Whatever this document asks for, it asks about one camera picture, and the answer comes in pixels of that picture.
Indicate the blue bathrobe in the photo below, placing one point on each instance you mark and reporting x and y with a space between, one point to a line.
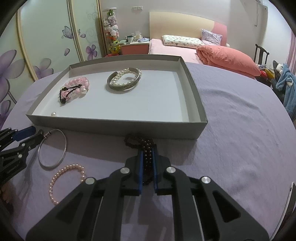
289 88

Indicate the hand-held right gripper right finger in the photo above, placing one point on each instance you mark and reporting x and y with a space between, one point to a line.
156 171

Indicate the red and yellow toys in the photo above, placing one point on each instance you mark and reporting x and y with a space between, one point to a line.
268 73

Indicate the tissue box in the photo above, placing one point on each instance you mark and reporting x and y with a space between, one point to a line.
138 36

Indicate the bed with pink sheet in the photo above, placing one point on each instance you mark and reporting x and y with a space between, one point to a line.
171 49

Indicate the light blue cloth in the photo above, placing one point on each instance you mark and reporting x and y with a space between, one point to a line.
143 39

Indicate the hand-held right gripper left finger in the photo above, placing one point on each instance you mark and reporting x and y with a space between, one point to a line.
140 171

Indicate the white mug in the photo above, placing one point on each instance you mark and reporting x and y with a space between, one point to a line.
130 39

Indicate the folded pink duvet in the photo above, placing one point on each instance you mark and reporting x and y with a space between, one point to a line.
226 58

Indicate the cream and pink headboard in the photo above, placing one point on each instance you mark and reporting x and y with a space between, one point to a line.
180 23

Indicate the dark wooden chair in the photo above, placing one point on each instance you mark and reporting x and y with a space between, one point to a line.
260 54

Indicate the pink and white nightstand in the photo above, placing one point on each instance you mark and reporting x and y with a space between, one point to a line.
134 49

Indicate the wide engraved silver cuff bangle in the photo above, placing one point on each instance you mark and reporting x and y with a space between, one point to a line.
120 89

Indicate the person's left hand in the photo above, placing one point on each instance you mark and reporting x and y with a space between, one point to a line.
4 192

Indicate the white wall switch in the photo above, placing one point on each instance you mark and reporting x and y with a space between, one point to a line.
137 8

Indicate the wardrobe door butterfly print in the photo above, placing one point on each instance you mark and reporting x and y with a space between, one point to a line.
46 41

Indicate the thin silver bangle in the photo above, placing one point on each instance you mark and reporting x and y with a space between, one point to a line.
47 134

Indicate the grey cardboard tray box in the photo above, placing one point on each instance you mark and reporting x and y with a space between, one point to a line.
150 99

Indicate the wardrobe door small purple flower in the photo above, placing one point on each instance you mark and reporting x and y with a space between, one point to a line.
87 27

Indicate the green booklet stack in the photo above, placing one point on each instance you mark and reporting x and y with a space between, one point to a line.
122 41

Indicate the purple tablecloth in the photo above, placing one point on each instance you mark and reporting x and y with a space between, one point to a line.
231 139

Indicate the white patterned pillow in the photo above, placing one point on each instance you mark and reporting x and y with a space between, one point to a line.
180 41

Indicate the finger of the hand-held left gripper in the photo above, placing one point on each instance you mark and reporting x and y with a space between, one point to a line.
32 141
25 133

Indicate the dark padded chair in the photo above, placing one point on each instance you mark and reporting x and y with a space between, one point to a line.
276 69

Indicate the pink curtain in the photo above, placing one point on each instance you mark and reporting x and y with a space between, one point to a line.
292 51

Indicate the purple square pillow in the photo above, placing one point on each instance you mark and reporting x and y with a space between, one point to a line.
211 37

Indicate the clear tube of plush toys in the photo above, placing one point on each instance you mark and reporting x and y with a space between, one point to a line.
112 27

